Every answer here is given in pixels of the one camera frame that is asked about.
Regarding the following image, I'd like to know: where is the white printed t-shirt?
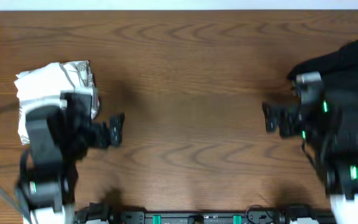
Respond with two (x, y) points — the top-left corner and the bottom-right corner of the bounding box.
(13, 62), (90, 108)

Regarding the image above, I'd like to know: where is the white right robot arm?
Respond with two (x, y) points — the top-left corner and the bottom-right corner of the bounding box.
(262, 72), (358, 223)

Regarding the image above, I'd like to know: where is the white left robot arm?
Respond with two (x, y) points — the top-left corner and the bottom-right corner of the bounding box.
(15, 93), (125, 223)

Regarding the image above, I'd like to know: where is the fern-print fabric bag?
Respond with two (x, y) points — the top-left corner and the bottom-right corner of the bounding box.
(13, 60), (101, 146)

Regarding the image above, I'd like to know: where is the black garment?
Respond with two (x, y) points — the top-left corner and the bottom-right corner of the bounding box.
(287, 32), (358, 131)

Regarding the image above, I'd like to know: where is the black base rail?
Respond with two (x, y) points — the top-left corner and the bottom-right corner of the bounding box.
(73, 203), (337, 224)

